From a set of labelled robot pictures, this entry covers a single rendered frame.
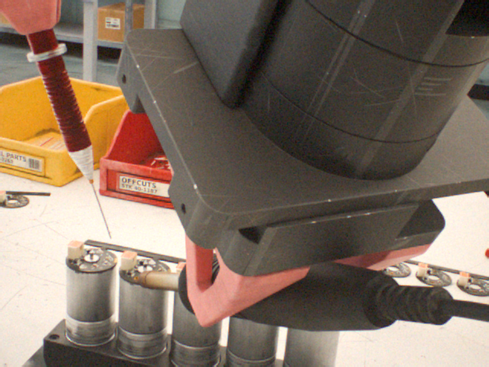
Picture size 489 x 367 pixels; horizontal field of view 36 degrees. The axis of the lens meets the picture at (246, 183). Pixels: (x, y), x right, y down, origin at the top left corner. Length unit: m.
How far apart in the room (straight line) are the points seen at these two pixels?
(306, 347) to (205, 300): 0.10
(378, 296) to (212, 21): 0.08
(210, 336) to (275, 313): 0.13
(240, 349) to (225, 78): 0.19
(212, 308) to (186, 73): 0.09
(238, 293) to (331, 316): 0.03
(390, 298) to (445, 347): 0.27
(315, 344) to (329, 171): 0.17
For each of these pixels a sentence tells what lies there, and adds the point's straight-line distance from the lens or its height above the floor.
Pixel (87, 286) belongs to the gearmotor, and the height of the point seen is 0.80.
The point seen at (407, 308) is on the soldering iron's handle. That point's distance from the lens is 0.19.
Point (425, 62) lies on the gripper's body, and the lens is 0.17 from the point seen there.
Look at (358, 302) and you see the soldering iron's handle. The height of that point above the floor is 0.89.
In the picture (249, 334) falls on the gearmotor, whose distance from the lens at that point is 0.35.
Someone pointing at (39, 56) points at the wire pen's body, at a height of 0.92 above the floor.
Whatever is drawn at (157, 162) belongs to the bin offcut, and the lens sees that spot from 0.68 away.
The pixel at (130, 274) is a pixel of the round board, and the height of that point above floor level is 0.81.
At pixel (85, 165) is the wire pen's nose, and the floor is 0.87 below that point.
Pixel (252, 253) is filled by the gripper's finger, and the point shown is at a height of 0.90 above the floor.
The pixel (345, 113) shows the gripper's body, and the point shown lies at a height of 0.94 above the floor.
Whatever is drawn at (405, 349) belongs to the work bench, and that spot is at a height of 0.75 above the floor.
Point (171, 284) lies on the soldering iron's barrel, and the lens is 0.31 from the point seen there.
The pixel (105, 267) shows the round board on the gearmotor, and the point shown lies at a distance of 0.37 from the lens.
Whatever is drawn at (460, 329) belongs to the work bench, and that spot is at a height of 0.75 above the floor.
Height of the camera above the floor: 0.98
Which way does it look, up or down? 20 degrees down
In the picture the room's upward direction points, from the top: 5 degrees clockwise
